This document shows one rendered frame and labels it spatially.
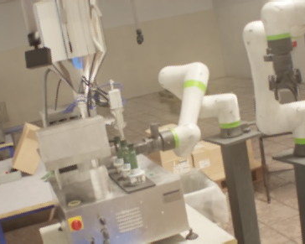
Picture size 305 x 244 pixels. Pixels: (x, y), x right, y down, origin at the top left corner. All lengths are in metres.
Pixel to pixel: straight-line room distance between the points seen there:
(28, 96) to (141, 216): 10.39
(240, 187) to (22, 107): 9.65
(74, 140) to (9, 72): 10.36
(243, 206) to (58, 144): 1.51
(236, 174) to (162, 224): 1.06
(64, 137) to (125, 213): 0.38
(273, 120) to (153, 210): 0.71
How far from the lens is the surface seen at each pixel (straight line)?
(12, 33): 12.27
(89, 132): 1.93
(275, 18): 1.88
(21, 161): 3.77
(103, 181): 1.97
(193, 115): 2.49
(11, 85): 12.25
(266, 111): 2.34
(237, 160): 3.02
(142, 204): 2.02
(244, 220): 3.14
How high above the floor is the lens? 1.63
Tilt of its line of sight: 11 degrees down
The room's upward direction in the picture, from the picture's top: 11 degrees counter-clockwise
